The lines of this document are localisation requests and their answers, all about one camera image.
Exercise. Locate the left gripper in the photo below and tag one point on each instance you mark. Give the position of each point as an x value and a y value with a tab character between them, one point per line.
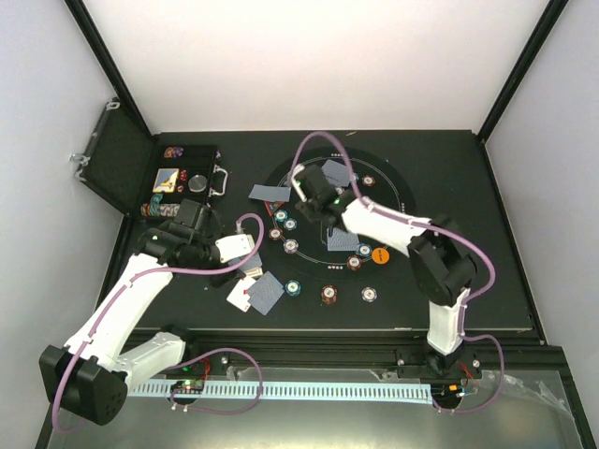
219	279

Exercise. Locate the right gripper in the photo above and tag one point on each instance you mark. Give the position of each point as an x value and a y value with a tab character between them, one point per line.
305	210

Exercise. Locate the face-up ace card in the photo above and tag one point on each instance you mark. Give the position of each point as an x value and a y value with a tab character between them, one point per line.
238	297

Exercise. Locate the deck of playing cards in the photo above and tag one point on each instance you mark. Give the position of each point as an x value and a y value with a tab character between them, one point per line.
253	267

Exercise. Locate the face-down card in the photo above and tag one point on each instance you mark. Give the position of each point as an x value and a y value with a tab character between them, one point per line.
264	293

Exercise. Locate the red triangular all-in button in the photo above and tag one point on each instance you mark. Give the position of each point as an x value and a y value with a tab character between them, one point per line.
272	207

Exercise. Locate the red poker chip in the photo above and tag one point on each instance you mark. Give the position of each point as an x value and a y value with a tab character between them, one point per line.
275	233

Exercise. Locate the orange round blind button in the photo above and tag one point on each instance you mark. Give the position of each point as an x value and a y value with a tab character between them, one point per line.
380	256

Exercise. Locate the teal poker chip stack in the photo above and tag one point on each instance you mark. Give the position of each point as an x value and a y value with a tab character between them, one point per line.
293	288

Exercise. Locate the red-brown poker chip stack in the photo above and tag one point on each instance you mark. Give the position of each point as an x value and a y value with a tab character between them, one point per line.
329	294

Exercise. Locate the purple poker chip stack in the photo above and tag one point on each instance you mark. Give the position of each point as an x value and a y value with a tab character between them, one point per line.
369	294

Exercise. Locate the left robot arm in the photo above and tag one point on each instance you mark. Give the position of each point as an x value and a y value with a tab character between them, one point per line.
91	374

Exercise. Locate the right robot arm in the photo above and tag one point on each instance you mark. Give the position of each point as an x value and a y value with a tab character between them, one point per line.
443	272

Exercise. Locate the round black poker mat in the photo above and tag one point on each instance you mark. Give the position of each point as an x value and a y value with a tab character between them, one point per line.
312	262

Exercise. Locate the chips row in case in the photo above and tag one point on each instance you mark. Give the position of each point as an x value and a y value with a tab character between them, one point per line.
155	208

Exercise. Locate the clear dealer button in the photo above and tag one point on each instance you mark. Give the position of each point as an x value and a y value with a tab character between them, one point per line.
197	184

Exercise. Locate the card box in case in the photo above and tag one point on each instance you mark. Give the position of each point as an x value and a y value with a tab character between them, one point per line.
166	180

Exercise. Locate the light blue slotted strip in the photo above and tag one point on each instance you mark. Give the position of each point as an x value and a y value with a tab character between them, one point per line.
311	391

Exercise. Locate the purple chips in case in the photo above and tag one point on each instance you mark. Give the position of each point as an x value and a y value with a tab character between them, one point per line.
173	152

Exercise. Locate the black poker chip case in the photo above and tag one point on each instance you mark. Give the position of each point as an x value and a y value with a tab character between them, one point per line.
120	163

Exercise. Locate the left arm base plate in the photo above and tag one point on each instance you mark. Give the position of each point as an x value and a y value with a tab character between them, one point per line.
200	364

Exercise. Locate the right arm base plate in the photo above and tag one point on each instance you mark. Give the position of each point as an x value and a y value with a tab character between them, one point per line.
425	363

